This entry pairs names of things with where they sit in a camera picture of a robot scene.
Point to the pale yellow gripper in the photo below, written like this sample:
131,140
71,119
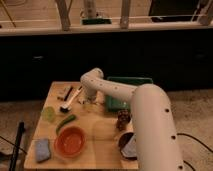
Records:
89,101

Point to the small metal fork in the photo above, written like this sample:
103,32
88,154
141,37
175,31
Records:
81,101

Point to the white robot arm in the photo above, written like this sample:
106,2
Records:
157,145

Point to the red bowl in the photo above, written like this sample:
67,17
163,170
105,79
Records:
70,142

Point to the dark brown bowl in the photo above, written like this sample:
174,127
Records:
124,139

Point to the green plastic tray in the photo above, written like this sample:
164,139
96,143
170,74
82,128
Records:
114,105

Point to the green pepper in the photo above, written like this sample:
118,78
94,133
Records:
64,122

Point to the brown pine cone figure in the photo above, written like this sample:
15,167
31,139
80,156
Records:
123,119

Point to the light green cup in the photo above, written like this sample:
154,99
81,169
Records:
48,114

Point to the grey cloth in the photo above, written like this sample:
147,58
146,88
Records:
130,148

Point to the blue sponge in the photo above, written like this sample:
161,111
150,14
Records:
42,151

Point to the black pole stand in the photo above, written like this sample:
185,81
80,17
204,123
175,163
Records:
20,131

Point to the green base background stand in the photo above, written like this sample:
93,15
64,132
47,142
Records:
91,16

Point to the dark handled small tool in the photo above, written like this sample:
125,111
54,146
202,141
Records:
63,94

